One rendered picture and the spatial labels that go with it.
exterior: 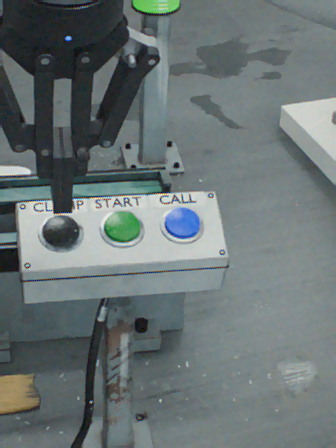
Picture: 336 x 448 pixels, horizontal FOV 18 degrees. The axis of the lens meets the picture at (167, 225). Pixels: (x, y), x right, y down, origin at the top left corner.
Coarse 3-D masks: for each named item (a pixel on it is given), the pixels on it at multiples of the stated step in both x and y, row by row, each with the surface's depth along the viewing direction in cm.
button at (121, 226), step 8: (112, 216) 86; (120, 216) 86; (128, 216) 86; (104, 224) 86; (112, 224) 86; (120, 224) 86; (128, 224) 86; (136, 224) 86; (112, 232) 85; (120, 232) 85; (128, 232) 85; (136, 232) 86; (120, 240) 85; (128, 240) 85
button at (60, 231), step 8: (56, 216) 86; (64, 216) 86; (48, 224) 85; (56, 224) 85; (64, 224) 85; (72, 224) 85; (48, 232) 85; (56, 232) 85; (64, 232) 85; (72, 232) 85; (48, 240) 85; (56, 240) 84; (64, 240) 85; (72, 240) 85
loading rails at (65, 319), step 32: (0, 192) 118; (32, 192) 118; (96, 192) 119; (128, 192) 119; (160, 192) 119; (0, 224) 118; (0, 256) 108; (0, 288) 110; (0, 320) 113; (32, 320) 113; (64, 320) 114; (160, 320) 116; (0, 352) 111
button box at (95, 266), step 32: (32, 224) 86; (96, 224) 87; (160, 224) 87; (32, 256) 84; (64, 256) 85; (96, 256) 85; (128, 256) 85; (160, 256) 85; (192, 256) 86; (224, 256) 86; (32, 288) 85; (64, 288) 86; (96, 288) 87; (128, 288) 87; (160, 288) 88; (192, 288) 89
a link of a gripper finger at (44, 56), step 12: (48, 48) 67; (36, 60) 67; (48, 60) 67; (36, 72) 68; (48, 72) 68; (36, 84) 69; (48, 84) 69; (36, 96) 70; (48, 96) 71; (36, 108) 71; (48, 108) 72; (36, 120) 72; (48, 120) 73; (36, 132) 73; (48, 132) 74; (36, 144) 75; (48, 144) 75
